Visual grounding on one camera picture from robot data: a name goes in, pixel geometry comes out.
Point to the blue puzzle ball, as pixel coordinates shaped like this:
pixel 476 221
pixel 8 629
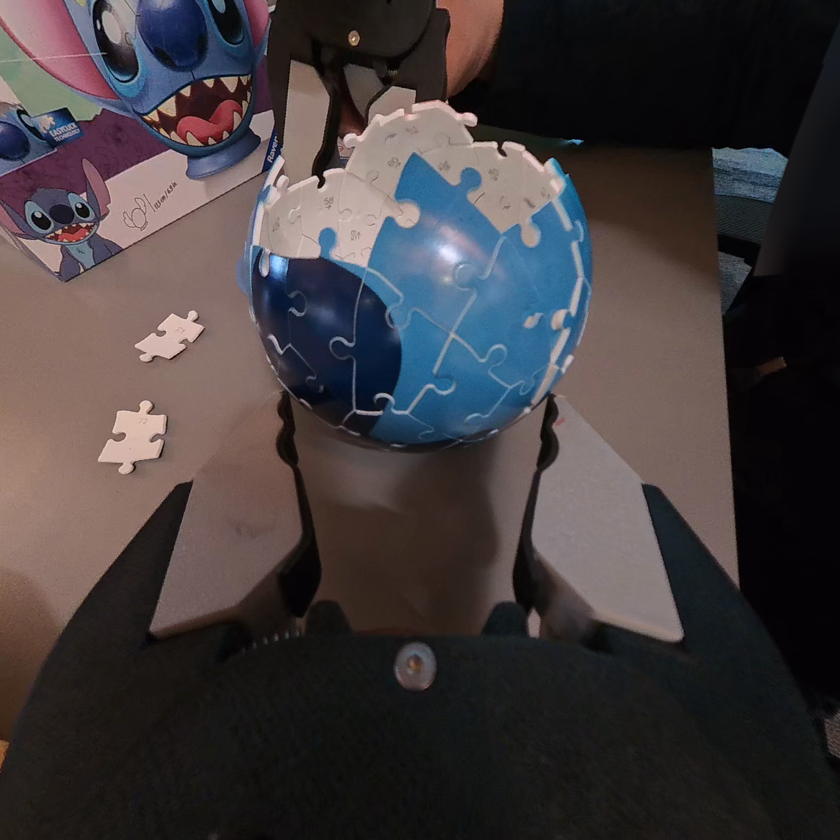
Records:
pixel 446 315

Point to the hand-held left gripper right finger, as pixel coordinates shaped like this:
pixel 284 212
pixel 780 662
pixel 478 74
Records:
pixel 604 538

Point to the white puzzle piece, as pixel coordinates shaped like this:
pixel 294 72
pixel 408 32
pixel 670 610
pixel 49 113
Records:
pixel 134 436
pixel 167 336

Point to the person's right forearm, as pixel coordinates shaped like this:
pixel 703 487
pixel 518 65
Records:
pixel 472 46

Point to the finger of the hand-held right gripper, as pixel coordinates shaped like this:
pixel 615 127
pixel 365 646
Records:
pixel 417 85
pixel 305 118

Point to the colourful cartoon puzzle box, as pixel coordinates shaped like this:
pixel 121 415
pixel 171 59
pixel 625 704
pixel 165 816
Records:
pixel 164 164

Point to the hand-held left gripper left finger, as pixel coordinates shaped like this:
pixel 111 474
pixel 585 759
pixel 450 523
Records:
pixel 229 544

